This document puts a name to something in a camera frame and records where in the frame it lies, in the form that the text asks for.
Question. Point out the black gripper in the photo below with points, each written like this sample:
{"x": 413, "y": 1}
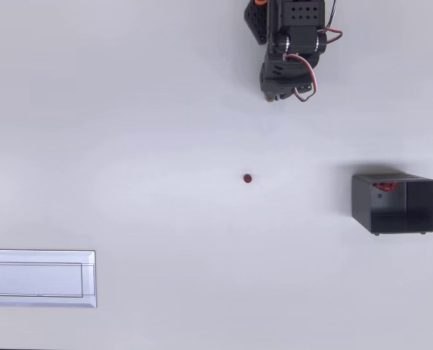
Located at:
{"x": 279, "y": 93}

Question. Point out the black robot base orange clamps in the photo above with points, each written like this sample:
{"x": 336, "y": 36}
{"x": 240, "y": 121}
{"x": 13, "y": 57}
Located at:
{"x": 256, "y": 22}

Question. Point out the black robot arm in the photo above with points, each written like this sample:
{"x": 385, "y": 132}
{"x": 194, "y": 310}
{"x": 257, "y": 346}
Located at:
{"x": 304, "y": 22}

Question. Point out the black plastic box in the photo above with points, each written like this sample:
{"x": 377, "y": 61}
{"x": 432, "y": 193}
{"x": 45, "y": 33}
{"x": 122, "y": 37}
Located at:
{"x": 388, "y": 215}

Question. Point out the white rectangular cover plate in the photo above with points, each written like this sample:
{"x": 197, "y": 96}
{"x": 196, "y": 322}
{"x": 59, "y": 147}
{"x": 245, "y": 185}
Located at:
{"x": 38, "y": 279}

